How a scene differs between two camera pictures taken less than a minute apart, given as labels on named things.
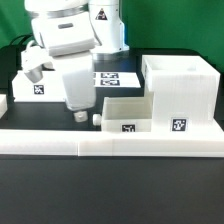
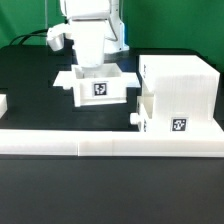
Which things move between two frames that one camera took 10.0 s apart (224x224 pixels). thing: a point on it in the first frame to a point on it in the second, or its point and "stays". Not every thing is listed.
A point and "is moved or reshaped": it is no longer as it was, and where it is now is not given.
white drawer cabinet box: [185, 93] stays
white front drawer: [128, 114] is moved or reshaped
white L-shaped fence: [98, 143] stays
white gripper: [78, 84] to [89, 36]
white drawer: [49, 89] to [104, 85]
